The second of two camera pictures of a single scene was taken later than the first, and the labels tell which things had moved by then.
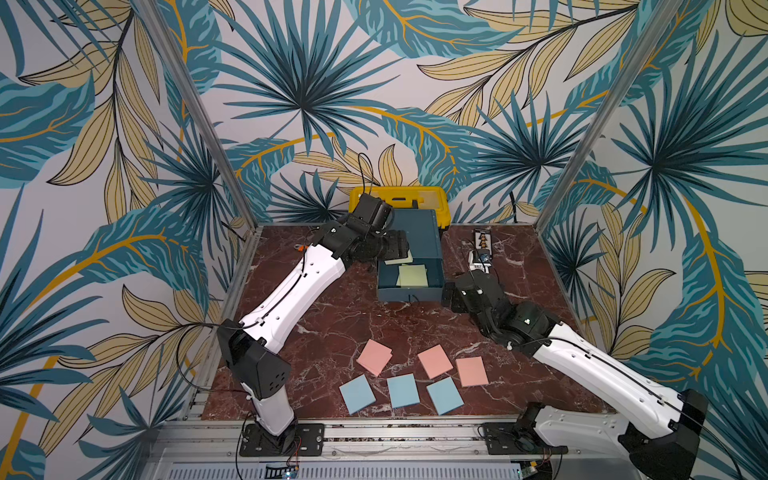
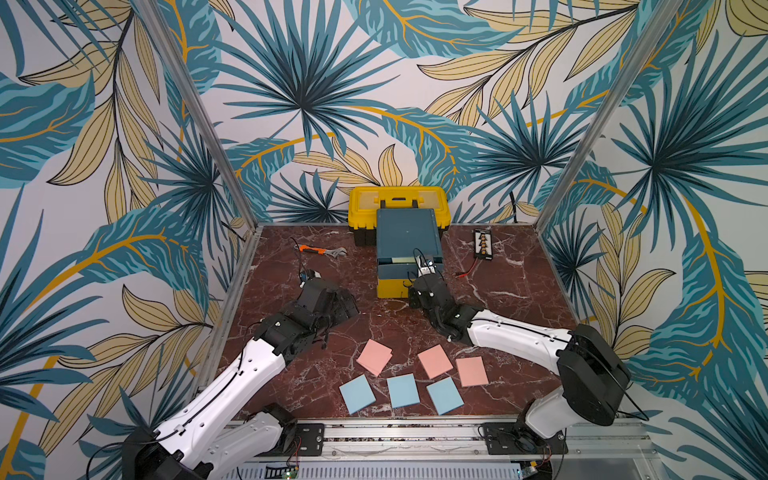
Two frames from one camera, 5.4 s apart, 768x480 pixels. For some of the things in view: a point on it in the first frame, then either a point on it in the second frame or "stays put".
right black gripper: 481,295 → 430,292
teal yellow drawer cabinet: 423,235 stays put
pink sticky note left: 374,357 stays put
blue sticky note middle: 403,390 stays put
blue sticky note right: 445,395 stays put
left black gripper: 399,246 → 341,313
